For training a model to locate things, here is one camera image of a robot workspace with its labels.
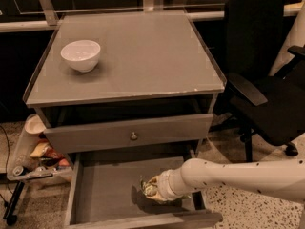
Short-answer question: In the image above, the grey drawer cabinet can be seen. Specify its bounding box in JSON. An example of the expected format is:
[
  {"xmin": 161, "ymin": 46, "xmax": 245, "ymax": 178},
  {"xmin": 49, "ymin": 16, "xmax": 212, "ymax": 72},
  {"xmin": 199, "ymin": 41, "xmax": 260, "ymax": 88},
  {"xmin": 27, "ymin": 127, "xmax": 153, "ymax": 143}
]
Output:
[{"xmin": 22, "ymin": 9, "xmax": 228, "ymax": 164}]

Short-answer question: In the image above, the round metal drawer knob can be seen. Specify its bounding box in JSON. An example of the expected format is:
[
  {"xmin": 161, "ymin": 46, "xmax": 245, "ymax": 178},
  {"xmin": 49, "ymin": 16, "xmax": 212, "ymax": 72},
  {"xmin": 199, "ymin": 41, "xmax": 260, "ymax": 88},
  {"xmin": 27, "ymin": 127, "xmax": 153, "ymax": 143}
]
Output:
[{"xmin": 130, "ymin": 132, "xmax": 138, "ymax": 140}]

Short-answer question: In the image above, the black stand leg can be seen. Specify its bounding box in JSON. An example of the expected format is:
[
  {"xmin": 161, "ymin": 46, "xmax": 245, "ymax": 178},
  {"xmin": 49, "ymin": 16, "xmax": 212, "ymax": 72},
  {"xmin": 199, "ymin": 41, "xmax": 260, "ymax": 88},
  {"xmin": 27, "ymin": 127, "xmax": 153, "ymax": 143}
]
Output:
[{"xmin": 3, "ymin": 181, "xmax": 25, "ymax": 226}]

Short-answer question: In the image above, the black office chair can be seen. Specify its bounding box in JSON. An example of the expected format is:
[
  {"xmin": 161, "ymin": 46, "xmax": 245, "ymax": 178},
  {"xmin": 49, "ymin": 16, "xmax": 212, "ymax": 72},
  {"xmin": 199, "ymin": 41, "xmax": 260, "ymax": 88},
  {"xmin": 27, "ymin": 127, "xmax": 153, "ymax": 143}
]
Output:
[{"xmin": 214, "ymin": 0, "xmax": 305, "ymax": 162}]

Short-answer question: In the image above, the yellow snack bag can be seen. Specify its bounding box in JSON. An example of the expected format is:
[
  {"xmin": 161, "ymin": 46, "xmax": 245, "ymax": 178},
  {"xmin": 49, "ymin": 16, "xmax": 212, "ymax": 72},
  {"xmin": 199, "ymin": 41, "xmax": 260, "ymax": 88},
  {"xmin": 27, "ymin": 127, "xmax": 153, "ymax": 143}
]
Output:
[{"xmin": 30, "ymin": 142, "xmax": 50, "ymax": 158}]

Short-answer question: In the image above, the white bowl in bin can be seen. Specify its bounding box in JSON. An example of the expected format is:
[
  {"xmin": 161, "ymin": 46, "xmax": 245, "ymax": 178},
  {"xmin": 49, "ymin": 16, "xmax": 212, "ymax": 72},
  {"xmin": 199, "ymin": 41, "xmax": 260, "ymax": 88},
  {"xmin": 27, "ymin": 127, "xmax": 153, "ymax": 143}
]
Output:
[{"xmin": 25, "ymin": 114, "xmax": 46, "ymax": 135}]

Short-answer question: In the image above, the grey top drawer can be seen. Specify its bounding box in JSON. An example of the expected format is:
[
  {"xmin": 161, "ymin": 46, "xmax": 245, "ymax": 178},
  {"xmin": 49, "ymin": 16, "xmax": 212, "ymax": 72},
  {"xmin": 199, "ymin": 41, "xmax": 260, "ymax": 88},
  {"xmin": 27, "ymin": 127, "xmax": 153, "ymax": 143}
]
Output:
[{"xmin": 44, "ymin": 114, "xmax": 213, "ymax": 153}]

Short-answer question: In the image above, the grey open middle drawer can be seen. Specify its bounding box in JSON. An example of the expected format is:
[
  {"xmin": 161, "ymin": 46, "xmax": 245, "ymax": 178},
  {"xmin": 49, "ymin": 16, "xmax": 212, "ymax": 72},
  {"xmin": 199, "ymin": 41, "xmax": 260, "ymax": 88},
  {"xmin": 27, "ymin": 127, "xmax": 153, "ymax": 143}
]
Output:
[{"xmin": 65, "ymin": 146, "xmax": 222, "ymax": 229}]

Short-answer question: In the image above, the green jalapeno chip bag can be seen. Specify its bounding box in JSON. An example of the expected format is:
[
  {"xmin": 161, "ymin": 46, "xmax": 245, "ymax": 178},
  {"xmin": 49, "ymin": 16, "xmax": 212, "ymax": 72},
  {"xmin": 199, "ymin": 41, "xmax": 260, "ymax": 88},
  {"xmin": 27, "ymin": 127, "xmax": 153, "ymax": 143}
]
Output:
[{"xmin": 140, "ymin": 179, "xmax": 191, "ymax": 202}]

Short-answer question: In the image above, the red snack bag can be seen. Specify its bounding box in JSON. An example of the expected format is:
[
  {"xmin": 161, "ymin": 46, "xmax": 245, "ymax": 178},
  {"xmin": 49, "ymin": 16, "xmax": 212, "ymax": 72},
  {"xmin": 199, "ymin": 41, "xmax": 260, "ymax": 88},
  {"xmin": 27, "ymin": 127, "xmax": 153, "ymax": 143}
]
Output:
[{"xmin": 44, "ymin": 148, "xmax": 64, "ymax": 159}]

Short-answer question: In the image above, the soda can in bin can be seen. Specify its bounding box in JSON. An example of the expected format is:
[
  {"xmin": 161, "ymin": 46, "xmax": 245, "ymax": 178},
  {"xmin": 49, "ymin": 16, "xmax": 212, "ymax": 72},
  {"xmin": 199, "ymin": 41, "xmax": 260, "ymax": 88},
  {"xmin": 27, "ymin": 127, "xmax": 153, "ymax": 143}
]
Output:
[{"xmin": 12, "ymin": 166, "xmax": 26, "ymax": 177}]

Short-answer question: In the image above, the metal rail frame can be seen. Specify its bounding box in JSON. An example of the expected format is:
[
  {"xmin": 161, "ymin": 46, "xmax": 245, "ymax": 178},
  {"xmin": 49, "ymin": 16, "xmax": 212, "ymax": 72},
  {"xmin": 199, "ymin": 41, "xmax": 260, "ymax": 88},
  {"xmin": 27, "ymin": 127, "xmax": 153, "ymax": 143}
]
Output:
[{"xmin": 0, "ymin": 0, "xmax": 304, "ymax": 32}]

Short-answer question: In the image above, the white ceramic bowl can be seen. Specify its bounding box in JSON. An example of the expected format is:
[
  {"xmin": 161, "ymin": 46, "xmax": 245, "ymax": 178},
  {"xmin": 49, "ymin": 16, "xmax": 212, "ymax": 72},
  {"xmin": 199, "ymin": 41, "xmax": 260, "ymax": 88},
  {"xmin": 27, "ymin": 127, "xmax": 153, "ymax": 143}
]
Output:
[{"xmin": 60, "ymin": 40, "xmax": 101, "ymax": 73}]

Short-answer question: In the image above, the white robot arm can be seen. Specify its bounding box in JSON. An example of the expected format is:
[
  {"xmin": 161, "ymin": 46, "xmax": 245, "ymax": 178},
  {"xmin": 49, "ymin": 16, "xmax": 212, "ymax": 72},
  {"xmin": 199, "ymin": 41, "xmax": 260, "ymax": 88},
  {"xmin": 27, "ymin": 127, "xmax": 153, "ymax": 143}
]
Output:
[{"xmin": 151, "ymin": 158, "xmax": 305, "ymax": 202}]

